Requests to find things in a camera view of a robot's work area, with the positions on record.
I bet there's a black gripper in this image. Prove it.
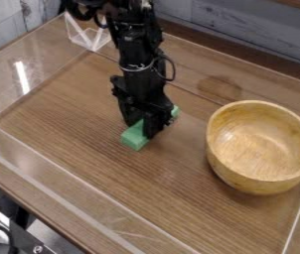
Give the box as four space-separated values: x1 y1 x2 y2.
110 61 174 139

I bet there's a green rectangular block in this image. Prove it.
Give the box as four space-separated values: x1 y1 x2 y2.
120 105 179 151

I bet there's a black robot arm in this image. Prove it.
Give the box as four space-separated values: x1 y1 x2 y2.
64 0 175 139

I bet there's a brown wooden bowl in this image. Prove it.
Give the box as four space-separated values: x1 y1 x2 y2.
206 100 300 195

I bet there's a black metal clamp base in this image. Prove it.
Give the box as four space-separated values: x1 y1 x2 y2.
9 221 57 254

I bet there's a clear acrylic tray wall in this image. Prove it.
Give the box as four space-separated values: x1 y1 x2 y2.
0 19 300 254

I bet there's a black cable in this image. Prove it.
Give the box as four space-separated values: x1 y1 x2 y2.
0 221 27 254

